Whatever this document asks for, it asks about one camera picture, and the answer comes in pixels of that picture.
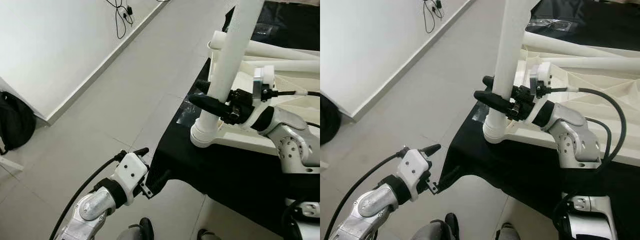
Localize grey left robot leg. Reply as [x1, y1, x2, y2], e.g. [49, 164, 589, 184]
[412, 212, 461, 240]
[117, 217, 155, 240]

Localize grey robot leg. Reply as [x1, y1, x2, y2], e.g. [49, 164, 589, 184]
[494, 222, 522, 240]
[117, 217, 155, 240]
[412, 212, 461, 240]
[196, 228, 222, 240]

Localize white plastic table top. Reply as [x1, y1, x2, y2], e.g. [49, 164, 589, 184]
[190, 31, 321, 168]
[482, 30, 640, 168]

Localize black tablecloth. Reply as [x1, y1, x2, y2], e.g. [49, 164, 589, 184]
[436, 0, 640, 240]
[145, 0, 321, 238]

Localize grey right robot leg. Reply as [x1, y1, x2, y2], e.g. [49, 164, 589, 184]
[196, 228, 222, 240]
[494, 222, 522, 240]

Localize black backpack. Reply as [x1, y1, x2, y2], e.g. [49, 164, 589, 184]
[320, 94, 343, 147]
[0, 91, 37, 153]

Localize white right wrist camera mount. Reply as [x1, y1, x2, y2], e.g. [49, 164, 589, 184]
[239, 65, 277, 132]
[525, 62, 553, 126]

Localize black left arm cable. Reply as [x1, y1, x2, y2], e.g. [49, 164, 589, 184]
[324, 147, 408, 240]
[49, 152, 126, 240]

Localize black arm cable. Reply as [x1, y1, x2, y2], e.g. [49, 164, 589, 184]
[262, 89, 321, 240]
[49, 152, 126, 240]
[547, 86, 628, 240]
[324, 147, 408, 240]

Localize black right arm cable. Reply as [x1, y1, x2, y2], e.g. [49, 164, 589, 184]
[547, 86, 628, 240]
[262, 89, 321, 240]

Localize black wall power cable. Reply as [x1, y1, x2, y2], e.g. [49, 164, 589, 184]
[422, 0, 446, 35]
[105, 0, 136, 40]

